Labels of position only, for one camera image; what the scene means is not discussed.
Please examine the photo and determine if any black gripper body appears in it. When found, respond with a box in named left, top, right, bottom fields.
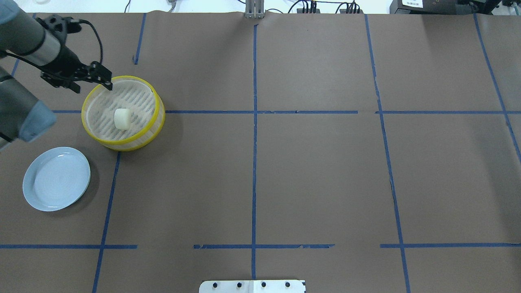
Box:
left=40, top=46, right=87, bottom=87

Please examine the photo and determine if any white foam bun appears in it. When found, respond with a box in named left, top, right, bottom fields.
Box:
left=113, top=108, right=132, bottom=131

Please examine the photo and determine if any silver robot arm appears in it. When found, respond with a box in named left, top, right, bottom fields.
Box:
left=0, top=0, right=113, bottom=149

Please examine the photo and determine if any white steamer liner cloth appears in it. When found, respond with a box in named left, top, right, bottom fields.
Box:
left=87, top=80, right=158, bottom=142

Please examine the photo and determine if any yellow rimmed bamboo steamer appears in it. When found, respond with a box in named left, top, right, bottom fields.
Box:
left=81, top=75, right=166, bottom=152

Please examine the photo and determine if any light blue plate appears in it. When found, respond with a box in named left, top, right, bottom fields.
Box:
left=22, top=146, right=91, bottom=212

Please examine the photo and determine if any black box on desk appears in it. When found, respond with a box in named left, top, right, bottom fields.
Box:
left=389, top=0, right=484, bottom=15

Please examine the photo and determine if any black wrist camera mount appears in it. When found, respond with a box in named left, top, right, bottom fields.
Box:
left=39, top=14, right=82, bottom=41

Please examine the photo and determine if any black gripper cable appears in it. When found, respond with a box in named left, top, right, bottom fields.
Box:
left=69, top=20, right=104, bottom=65

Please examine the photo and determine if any aluminium frame post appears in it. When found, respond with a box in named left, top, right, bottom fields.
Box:
left=243, top=0, right=265, bottom=19

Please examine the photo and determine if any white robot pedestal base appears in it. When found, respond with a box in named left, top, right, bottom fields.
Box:
left=199, top=280, right=306, bottom=293

